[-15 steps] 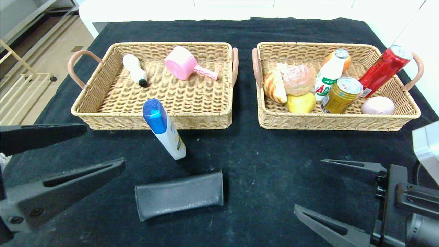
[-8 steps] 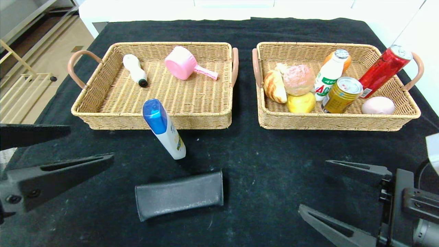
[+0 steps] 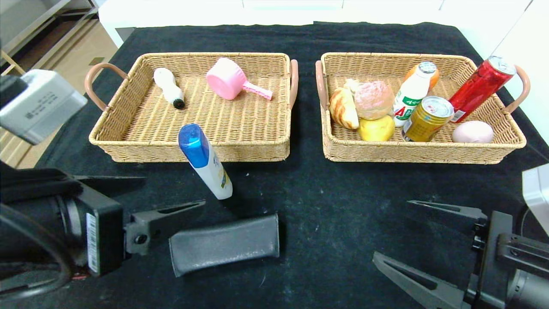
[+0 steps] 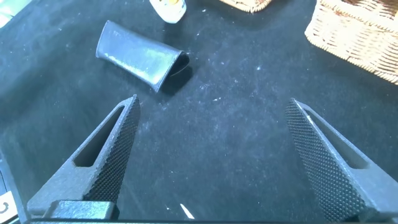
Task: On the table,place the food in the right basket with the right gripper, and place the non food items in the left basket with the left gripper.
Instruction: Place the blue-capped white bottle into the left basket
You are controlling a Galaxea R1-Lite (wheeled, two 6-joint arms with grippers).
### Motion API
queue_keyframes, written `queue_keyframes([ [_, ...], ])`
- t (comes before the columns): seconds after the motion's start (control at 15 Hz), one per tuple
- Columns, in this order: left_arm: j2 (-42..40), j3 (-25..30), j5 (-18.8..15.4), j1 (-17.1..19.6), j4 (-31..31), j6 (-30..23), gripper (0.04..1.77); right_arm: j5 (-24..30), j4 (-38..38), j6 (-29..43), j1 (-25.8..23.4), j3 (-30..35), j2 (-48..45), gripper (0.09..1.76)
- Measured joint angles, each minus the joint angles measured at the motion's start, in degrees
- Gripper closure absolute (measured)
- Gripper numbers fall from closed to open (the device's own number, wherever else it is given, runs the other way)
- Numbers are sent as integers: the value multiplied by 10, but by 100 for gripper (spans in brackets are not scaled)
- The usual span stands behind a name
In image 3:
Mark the orange fruit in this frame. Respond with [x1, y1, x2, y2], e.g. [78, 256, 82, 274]
[405, 64, 440, 91]

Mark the striped croissant bread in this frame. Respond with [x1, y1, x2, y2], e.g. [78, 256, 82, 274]
[329, 88, 360, 130]

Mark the wicker basket holding food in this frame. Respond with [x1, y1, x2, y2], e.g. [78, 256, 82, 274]
[315, 52, 531, 165]

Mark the round cream puff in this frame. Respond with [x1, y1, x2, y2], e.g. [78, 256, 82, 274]
[354, 81, 395, 121]

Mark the black leather pouch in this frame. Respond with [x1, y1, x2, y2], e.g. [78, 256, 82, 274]
[168, 213, 280, 278]

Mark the grey shelf unit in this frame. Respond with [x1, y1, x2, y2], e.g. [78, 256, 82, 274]
[0, 0, 99, 61]

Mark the white AD milk bottle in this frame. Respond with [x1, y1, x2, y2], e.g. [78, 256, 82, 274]
[392, 61, 438, 127]

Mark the white shampoo bottle blue cap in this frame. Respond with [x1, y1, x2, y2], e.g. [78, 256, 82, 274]
[178, 124, 233, 200]

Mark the black table cloth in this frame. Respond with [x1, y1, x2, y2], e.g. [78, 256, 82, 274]
[0, 21, 549, 309]

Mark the golden drink can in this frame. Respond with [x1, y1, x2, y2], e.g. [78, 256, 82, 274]
[401, 96, 454, 142]

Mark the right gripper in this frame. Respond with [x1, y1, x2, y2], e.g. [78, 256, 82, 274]
[372, 200, 549, 309]

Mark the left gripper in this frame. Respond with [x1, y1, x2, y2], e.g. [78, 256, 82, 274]
[0, 175, 206, 278]

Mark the pink plastic scoop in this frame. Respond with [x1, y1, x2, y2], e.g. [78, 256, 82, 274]
[206, 58, 273, 101]

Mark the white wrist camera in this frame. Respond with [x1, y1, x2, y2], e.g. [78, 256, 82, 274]
[522, 163, 549, 237]
[0, 70, 88, 145]

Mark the pale pink egg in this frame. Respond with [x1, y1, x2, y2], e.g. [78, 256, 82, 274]
[452, 120, 494, 143]

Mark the white brush bottle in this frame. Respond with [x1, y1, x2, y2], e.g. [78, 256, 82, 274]
[153, 67, 185, 109]

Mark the red drink can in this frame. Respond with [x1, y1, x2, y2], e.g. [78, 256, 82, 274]
[447, 56, 516, 124]

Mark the yellow lemon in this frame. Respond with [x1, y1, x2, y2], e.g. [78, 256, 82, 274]
[359, 115, 395, 142]

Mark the wicker basket holding toiletries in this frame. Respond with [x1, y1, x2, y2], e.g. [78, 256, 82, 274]
[84, 52, 299, 163]

